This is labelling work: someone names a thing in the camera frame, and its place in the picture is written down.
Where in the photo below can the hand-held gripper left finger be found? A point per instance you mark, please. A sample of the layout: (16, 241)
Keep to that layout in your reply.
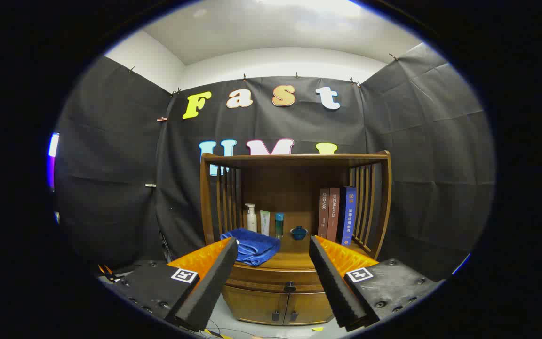
(210, 287)

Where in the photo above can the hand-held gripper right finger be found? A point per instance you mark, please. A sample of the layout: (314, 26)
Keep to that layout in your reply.
(334, 287)

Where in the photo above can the wooden drawer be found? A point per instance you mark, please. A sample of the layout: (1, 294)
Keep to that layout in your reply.
(275, 278)

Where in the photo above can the wooden cabinet door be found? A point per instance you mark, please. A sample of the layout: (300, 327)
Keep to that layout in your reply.
(311, 308)
(257, 306)

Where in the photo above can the wooden countertop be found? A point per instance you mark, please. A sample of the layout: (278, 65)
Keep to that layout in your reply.
(294, 254)

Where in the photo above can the wooden cabinet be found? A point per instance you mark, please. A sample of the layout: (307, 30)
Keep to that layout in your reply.
(290, 162)

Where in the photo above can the blue folded towel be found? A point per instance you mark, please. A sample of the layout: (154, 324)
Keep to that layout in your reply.
(252, 247)

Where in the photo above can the blue lidded teacup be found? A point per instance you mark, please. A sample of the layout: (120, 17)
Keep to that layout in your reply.
(298, 233)

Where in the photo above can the blue book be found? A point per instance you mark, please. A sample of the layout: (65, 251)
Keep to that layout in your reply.
(348, 216)

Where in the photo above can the reddish brown book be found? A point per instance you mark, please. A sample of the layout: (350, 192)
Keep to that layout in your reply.
(333, 214)

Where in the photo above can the dark brown book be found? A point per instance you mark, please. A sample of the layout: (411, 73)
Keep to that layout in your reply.
(323, 214)

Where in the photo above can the white pump bottle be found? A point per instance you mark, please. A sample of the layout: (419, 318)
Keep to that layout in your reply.
(251, 220)

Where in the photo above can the teal blue bottle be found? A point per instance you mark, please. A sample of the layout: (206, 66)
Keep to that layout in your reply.
(279, 226)

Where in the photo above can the white green tube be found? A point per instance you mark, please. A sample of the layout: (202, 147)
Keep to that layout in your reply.
(265, 223)

